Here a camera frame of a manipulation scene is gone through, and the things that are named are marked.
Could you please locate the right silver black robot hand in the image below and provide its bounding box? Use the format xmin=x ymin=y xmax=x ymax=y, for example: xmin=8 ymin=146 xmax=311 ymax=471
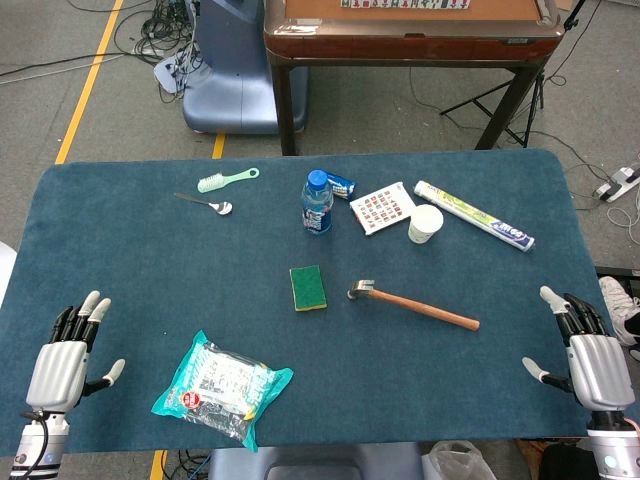
xmin=521 ymin=285 xmax=637 ymax=414

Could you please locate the mint green scrub brush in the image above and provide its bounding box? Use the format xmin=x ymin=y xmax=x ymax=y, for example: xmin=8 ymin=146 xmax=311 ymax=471
xmin=196 ymin=167 xmax=261 ymax=194

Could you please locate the white box with tile print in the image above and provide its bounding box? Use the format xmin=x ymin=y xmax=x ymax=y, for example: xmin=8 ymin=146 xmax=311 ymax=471
xmin=348 ymin=181 xmax=417 ymax=237

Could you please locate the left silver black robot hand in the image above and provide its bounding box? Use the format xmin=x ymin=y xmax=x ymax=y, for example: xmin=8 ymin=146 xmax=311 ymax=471
xmin=24 ymin=289 xmax=126 ymax=414

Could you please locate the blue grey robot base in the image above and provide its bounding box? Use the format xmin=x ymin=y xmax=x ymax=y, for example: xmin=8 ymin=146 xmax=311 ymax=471
xmin=181 ymin=0 xmax=309 ymax=135

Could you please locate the white power strip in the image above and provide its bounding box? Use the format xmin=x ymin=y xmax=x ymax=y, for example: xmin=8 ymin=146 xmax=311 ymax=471
xmin=594 ymin=164 xmax=640 ymax=204

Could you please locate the white rounded object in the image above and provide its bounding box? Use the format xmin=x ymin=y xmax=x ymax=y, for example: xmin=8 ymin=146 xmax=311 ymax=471
xmin=0 ymin=239 xmax=19 ymax=309

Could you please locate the row of face-up mahjong tiles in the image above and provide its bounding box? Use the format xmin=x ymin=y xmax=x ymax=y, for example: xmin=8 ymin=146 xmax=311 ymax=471
xmin=340 ymin=0 xmax=471 ymax=10

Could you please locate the bundle of black cables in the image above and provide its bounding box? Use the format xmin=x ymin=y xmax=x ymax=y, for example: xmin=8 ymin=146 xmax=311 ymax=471
xmin=112 ymin=0 xmax=201 ymax=104

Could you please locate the green yellow sponge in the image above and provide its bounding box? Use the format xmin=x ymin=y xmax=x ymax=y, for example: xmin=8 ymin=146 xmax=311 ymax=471
xmin=289 ymin=264 xmax=328 ymax=313

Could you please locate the white sneaker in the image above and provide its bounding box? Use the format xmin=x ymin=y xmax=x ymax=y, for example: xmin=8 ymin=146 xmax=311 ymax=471
xmin=598 ymin=275 xmax=640 ymax=346

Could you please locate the black bag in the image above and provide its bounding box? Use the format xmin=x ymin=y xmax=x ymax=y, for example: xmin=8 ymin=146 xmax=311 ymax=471
xmin=539 ymin=442 xmax=596 ymax=480

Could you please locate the clear plastic bag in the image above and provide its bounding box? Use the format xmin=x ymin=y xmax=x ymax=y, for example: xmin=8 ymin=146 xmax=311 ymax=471
xmin=422 ymin=439 xmax=499 ymax=480

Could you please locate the grey blue robot torso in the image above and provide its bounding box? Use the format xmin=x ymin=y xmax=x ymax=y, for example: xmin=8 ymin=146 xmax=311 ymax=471
xmin=207 ymin=442 xmax=426 ymax=480

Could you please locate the black tripod stand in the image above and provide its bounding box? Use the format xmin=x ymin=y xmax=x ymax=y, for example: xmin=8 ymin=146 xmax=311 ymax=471
xmin=439 ymin=0 xmax=586 ymax=149

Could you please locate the wooden handle claw hammer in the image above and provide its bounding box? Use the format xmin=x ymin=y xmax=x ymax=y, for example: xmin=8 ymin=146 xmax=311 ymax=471
xmin=346 ymin=279 xmax=481 ymax=332

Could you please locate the blue snack packet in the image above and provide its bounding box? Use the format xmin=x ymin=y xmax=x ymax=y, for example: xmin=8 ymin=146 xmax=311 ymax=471
xmin=324 ymin=171 xmax=358 ymax=201

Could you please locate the long white wrap box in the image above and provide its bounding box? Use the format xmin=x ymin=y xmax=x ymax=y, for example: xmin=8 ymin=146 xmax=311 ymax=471
xmin=413 ymin=179 xmax=536 ymax=253

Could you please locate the white paper cup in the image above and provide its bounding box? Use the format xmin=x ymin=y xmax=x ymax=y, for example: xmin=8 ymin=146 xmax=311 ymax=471
xmin=407 ymin=203 xmax=445 ymax=245

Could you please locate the teal plastic food package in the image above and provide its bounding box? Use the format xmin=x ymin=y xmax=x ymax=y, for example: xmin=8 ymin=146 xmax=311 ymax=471
xmin=150 ymin=329 xmax=295 ymax=454

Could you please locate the metal spoon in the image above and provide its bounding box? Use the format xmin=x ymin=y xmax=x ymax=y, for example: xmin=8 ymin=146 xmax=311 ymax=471
xmin=173 ymin=192 xmax=234 ymax=217

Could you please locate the blue felt table cover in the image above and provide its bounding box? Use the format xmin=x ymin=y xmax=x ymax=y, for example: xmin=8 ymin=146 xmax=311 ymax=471
xmin=0 ymin=148 xmax=626 ymax=456

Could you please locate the blue capped drink bottle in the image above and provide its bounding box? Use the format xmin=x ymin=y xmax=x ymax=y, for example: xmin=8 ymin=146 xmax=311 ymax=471
xmin=300 ymin=169 xmax=335 ymax=236

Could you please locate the brown mahjong table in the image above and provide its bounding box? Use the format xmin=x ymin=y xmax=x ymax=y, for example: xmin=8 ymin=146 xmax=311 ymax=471
xmin=263 ymin=0 xmax=566 ymax=156

